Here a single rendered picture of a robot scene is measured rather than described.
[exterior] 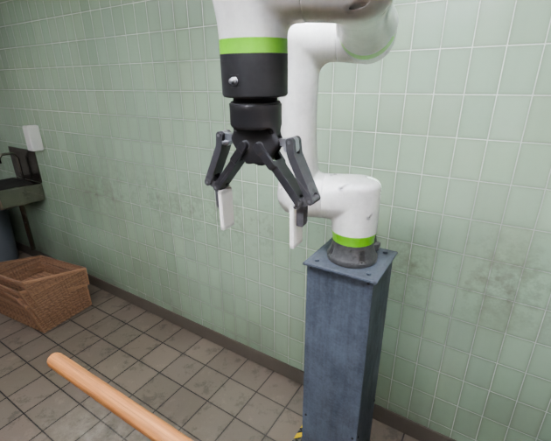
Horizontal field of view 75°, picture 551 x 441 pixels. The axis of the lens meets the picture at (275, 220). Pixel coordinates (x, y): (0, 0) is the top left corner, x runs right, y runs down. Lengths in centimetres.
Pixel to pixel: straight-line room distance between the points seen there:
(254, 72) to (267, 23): 6
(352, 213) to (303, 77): 37
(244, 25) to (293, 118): 48
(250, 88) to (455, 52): 109
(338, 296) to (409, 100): 82
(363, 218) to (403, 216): 62
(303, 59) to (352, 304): 65
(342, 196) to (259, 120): 52
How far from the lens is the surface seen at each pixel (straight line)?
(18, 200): 371
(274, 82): 50
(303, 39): 90
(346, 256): 103
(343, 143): 161
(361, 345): 112
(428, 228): 159
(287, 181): 51
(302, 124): 94
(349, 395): 127
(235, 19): 50
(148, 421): 66
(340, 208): 98
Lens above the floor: 169
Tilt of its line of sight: 21 degrees down
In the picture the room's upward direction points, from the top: straight up
